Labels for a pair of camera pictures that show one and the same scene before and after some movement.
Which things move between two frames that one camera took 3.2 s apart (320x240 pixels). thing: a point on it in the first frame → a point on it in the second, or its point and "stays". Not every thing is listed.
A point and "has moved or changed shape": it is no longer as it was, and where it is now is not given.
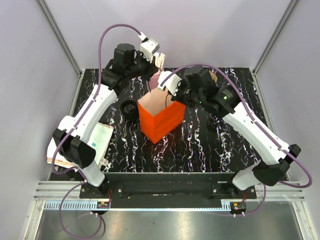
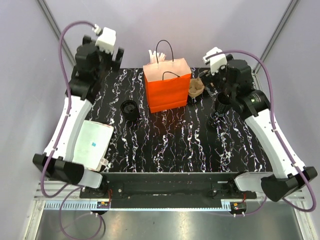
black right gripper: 180,85 → 208,78
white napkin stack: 100,139 stays
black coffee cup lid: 129,109 stays
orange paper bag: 159,114 has moved or changed shape
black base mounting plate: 168,187 stays
